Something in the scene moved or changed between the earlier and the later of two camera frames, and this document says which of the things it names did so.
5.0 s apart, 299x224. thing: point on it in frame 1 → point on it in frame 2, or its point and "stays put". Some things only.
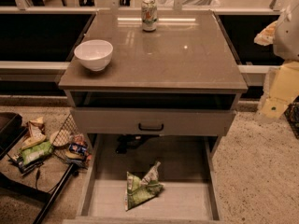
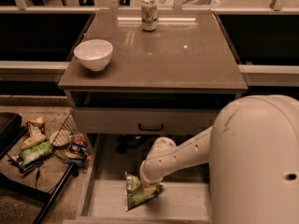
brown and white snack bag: [35, 133] stays put
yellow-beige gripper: [287, 36] → [149, 180]
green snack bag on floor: [35, 152] stays put
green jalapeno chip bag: [137, 191] stays put
